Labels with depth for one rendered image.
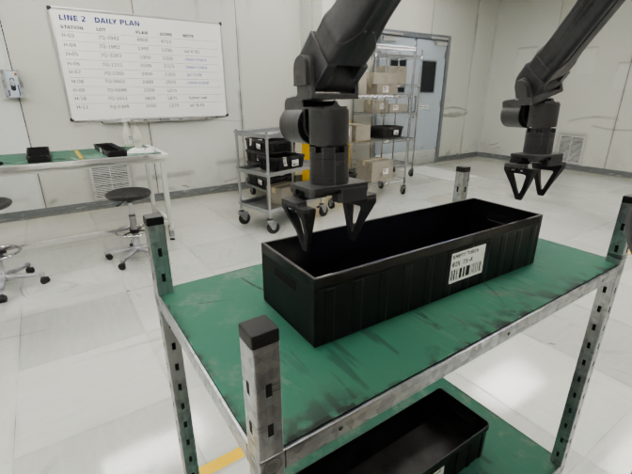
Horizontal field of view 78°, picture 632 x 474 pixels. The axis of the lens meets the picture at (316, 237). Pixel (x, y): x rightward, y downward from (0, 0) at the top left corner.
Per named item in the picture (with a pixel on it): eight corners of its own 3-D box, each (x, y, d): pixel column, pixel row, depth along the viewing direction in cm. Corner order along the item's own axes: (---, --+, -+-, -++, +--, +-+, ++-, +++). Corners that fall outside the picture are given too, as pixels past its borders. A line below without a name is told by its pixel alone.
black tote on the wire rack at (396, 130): (383, 139, 488) (383, 127, 484) (365, 136, 510) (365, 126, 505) (402, 136, 512) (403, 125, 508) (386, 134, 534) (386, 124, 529)
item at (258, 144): (245, 194, 535) (242, 137, 509) (274, 189, 561) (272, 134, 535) (269, 204, 486) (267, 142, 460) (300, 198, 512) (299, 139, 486)
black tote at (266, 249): (314, 349, 58) (314, 280, 54) (263, 299, 71) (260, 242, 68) (533, 262, 87) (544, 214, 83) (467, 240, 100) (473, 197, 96)
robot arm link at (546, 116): (545, 98, 80) (568, 98, 81) (520, 99, 86) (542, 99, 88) (540, 133, 82) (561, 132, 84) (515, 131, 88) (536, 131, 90)
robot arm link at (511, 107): (525, 79, 79) (560, 63, 80) (486, 83, 89) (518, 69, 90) (533, 136, 83) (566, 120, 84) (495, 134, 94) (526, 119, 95)
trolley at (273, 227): (236, 224, 412) (229, 125, 377) (296, 206, 475) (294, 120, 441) (271, 236, 378) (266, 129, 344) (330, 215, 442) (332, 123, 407)
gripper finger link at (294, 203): (282, 247, 61) (279, 187, 58) (321, 239, 65) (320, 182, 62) (305, 260, 56) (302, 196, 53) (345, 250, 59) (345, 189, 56)
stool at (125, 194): (92, 260, 324) (78, 193, 304) (148, 241, 365) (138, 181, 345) (132, 276, 297) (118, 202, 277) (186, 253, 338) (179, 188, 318)
